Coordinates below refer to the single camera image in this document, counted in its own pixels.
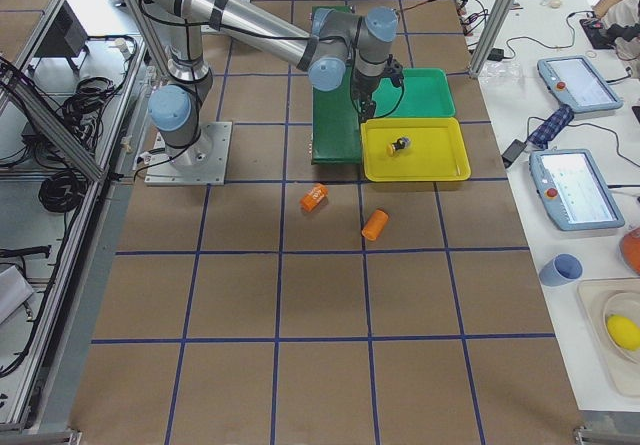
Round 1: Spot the blue plastic cup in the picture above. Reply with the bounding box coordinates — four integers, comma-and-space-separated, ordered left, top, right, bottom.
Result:
539, 253, 583, 287

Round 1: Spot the aluminium frame post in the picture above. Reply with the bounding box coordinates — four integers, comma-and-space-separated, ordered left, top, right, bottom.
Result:
469, 0, 514, 78

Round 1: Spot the yellow lemon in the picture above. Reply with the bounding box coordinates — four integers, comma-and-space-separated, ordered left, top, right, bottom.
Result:
606, 315, 639, 351

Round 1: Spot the orange cylinder with 4680 print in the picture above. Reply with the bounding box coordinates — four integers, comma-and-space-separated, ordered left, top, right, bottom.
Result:
299, 183, 328, 212

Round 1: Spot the yellow push button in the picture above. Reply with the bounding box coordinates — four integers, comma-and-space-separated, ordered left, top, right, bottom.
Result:
387, 137, 411, 156

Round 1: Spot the beige tray with bowl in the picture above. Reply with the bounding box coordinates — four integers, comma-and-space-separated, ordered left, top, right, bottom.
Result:
577, 278, 639, 399

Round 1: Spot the green plastic tray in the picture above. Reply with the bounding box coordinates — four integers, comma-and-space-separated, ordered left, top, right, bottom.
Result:
373, 68, 456, 118

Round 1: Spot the blue plaid folded umbrella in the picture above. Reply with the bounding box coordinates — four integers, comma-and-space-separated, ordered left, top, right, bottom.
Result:
527, 104, 574, 150

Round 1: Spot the red black power cable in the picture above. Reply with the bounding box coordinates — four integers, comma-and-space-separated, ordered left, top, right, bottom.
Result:
394, 0, 454, 16

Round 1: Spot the black power adapter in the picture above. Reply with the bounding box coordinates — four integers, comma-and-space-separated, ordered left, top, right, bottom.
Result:
501, 139, 527, 169

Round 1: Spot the green conveyor belt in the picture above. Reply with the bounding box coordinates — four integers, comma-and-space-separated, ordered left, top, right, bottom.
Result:
311, 6, 362, 164

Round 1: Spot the yellow plastic tray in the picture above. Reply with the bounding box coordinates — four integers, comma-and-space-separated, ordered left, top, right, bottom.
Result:
361, 117, 471, 182

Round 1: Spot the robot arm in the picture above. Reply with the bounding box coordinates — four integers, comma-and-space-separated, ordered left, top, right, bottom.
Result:
132, 0, 405, 164

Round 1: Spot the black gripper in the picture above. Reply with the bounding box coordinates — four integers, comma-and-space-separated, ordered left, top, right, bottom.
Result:
350, 72, 380, 119

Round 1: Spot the teach pendant far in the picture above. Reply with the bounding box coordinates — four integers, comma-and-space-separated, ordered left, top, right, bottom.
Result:
537, 55, 623, 114

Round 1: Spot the plain orange cylinder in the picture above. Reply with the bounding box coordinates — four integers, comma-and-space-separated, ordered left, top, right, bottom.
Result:
361, 209, 389, 241

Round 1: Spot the teach pendant near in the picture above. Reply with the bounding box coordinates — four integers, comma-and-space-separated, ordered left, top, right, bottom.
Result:
529, 149, 625, 231

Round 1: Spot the teach pendant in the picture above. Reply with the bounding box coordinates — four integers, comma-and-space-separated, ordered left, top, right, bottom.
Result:
537, 55, 623, 114
529, 149, 625, 231

